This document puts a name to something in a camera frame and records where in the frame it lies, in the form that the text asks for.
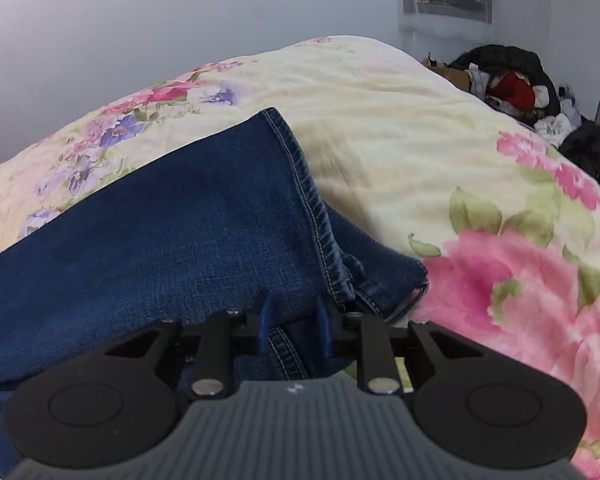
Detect red garment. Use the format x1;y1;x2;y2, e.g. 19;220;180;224
486;71;537;111

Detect white crumpled clothes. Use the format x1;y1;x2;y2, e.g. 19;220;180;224
532;100;583;148

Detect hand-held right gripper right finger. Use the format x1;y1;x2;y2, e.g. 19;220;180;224
314;294;487;395

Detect dark cloth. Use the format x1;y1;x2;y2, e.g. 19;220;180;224
557;120;600;195

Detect floral bed quilt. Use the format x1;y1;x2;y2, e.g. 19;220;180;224
0;35;600;480

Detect cardboard box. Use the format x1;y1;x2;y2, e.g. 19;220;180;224
422;52;476;95

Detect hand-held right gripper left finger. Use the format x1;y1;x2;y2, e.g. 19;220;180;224
104;289;274;402

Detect pile of clothes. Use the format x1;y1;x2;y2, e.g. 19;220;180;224
450;44;562;121

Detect blue denim pants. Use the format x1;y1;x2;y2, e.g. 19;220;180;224
0;106;429;478

